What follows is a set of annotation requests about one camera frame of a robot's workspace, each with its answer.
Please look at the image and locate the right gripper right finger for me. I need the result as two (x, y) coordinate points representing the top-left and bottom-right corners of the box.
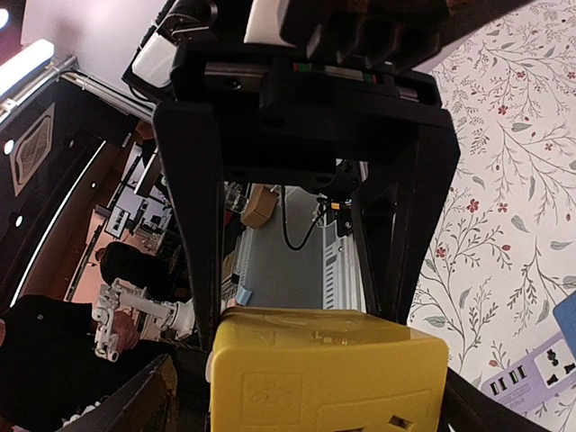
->
(445, 368), (547, 432)

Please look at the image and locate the floral table mat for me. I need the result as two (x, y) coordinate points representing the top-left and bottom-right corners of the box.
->
(409, 1), (575, 385)

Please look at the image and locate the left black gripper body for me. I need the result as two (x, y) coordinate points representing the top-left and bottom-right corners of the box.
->
(122, 1), (520, 191)

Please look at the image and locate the blue cube socket adapter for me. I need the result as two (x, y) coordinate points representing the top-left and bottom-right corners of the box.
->
(553, 292), (576, 354)

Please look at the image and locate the white teleoperation handle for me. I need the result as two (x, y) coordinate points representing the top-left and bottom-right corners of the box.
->
(92, 279), (195, 362)

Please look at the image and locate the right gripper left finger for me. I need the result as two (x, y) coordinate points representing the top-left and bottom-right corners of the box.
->
(53, 353), (212, 432)

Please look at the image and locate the aluminium front rail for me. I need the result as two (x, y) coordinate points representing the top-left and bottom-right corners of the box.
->
(230, 185), (365, 311)

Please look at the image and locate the yellow cube socket adapter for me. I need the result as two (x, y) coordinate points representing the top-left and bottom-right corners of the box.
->
(210, 307), (448, 431)

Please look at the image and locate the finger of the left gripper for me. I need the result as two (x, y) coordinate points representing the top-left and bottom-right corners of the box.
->
(355, 125), (460, 324)
(152, 102), (225, 351)

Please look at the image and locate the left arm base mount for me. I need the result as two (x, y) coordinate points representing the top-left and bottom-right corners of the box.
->
(316, 171), (357, 238)

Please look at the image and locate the purple power strip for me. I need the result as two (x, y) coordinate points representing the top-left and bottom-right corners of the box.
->
(480, 332), (575, 414)

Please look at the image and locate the person in black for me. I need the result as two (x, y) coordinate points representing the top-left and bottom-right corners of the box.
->
(0, 242), (190, 432)

